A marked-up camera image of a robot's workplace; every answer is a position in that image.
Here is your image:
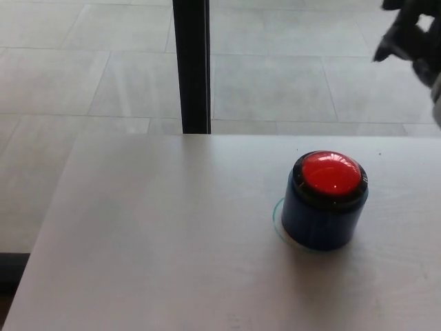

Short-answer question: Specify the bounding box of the red button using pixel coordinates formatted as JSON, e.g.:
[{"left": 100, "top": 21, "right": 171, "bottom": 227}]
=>
[{"left": 272, "top": 149, "right": 371, "bottom": 253}]

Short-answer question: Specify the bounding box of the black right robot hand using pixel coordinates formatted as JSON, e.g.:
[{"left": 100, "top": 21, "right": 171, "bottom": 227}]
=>
[{"left": 371, "top": 0, "right": 441, "bottom": 89}]

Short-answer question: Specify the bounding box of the black vertical post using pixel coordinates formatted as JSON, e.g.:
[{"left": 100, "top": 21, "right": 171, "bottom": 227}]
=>
[{"left": 172, "top": 0, "right": 212, "bottom": 134}]

